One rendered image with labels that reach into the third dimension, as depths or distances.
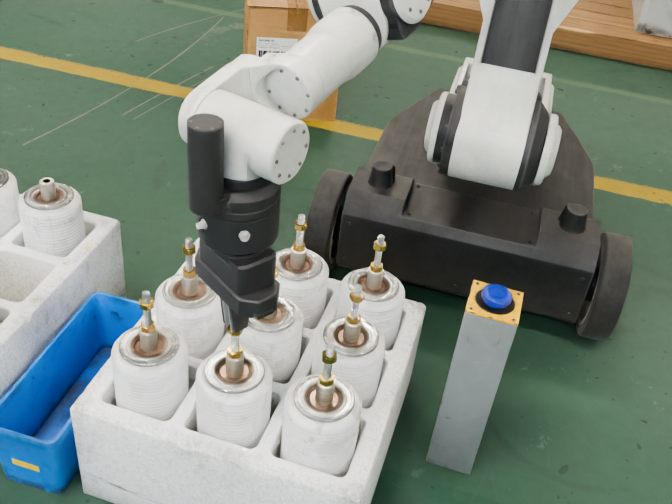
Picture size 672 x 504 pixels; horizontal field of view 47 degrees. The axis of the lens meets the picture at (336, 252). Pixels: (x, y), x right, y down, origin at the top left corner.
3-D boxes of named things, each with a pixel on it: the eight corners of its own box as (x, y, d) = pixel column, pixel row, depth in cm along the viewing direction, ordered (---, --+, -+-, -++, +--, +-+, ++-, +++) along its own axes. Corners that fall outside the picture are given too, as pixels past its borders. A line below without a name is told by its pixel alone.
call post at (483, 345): (434, 428, 126) (472, 280, 107) (476, 441, 125) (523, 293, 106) (425, 462, 121) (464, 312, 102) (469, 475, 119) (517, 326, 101)
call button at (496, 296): (481, 291, 106) (485, 279, 105) (511, 298, 105) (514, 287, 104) (477, 309, 103) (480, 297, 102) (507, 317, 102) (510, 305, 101)
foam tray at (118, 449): (200, 321, 141) (199, 241, 130) (409, 382, 134) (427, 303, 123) (82, 493, 110) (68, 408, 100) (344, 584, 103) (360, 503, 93)
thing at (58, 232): (53, 261, 139) (39, 175, 128) (101, 275, 138) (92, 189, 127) (21, 293, 132) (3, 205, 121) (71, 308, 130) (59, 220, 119)
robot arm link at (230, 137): (231, 168, 87) (233, 73, 80) (310, 203, 83) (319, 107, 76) (160, 212, 79) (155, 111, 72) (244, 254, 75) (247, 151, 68)
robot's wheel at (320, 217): (326, 231, 167) (335, 150, 155) (348, 236, 166) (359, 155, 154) (297, 287, 151) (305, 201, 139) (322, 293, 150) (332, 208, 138)
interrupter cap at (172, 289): (167, 273, 112) (167, 269, 112) (220, 277, 112) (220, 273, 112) (157, 308, 106) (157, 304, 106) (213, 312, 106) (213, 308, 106)
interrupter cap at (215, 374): (192, 369, 98) (191, 365, 97) (240, 343, 102) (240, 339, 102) (228, 405, 94) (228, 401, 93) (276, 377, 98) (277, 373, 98)
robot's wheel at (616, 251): (575, 291, 158) (605, 210, 146) (600, 297, 158) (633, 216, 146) (573, 357, 143) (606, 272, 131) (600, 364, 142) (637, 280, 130)
